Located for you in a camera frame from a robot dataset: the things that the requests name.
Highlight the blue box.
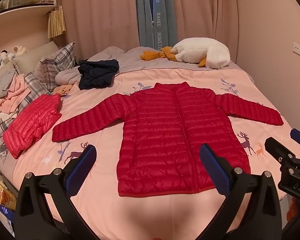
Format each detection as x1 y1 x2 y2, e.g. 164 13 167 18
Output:
0 200 15 230

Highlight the beige pillow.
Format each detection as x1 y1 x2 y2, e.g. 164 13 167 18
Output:
12 41 59 75

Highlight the pink deer print blanket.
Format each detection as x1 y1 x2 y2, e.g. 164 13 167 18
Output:
14 67 300 240

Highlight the white goose plush toy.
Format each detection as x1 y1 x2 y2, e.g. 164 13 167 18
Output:
140 37 231 69

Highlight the light grey garment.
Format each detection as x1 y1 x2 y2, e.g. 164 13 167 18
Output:
55 69 82 85

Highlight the small plaid pillow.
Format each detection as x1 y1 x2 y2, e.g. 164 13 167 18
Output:
24 72 52 100

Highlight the grey pillow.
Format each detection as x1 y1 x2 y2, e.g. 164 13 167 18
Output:
0 69 17 100

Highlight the pink garment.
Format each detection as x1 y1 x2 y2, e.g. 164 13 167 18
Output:
0 75 32 114

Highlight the yellow tassel fringe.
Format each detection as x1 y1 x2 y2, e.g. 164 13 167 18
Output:
48 6 66 39

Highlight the navy blue garment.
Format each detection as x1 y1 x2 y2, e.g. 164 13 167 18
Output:
77 59 120 90

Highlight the blue-grey curtain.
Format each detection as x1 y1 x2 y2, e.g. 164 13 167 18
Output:
135 0 178 50

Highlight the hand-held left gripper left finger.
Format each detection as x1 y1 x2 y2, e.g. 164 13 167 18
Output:
14 144 98 240

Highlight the large plaid pillow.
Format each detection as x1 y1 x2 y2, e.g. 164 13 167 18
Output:
34 42 76 93

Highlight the pink curtain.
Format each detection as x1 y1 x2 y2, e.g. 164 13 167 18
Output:
170 0 238 53
61 0 140 63

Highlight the person's right hand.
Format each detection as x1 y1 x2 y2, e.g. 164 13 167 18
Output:
286 196 299 222

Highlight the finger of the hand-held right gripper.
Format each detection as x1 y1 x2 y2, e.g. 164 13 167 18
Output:
264 137 297 165
290 128 300 155

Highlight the orange patterned cloth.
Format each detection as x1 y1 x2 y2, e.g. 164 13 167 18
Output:
51 84 74 97

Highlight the plaid bed sheet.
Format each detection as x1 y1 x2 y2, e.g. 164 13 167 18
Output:
0 112 24 160

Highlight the folded pink-red puffer jacket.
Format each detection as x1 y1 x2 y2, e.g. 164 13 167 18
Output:
2 94 63 159

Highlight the black and white plush dog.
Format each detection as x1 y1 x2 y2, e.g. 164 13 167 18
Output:
0 50 10 67

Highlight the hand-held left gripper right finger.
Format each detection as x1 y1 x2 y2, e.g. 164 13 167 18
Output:
199 144 283 240

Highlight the yellow snack bag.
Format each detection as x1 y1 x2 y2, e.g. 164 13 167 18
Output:
0 180 18 212

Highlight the red puffer jacket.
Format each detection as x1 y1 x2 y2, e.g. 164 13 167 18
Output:
52 82 284 197

